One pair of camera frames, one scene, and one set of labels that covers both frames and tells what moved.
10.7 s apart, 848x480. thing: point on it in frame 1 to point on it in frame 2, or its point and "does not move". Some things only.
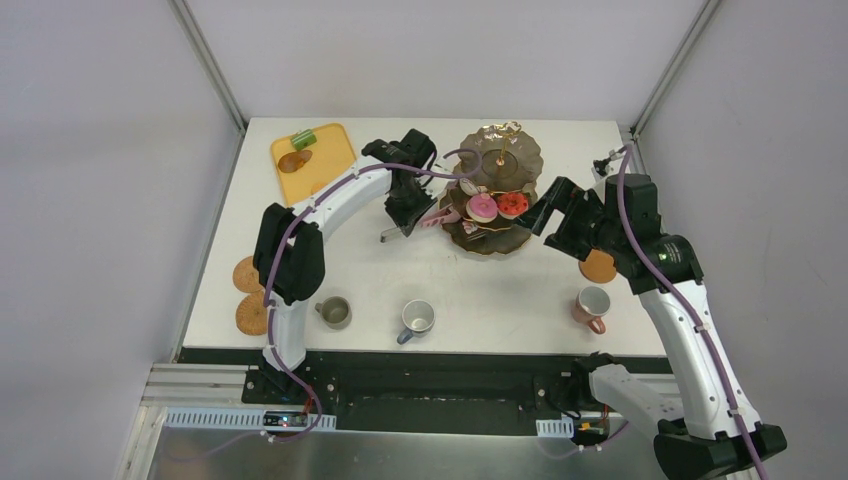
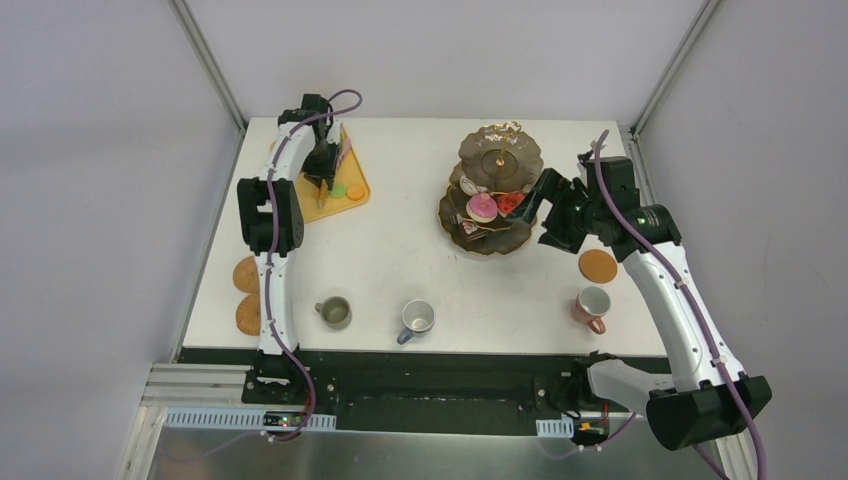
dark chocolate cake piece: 469,227 does not move
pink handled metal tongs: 446,216 to 343,150
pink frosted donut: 482,208 does not move
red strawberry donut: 512,205 does not move
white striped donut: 470,189 does not move
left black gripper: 407,204 to 319,175
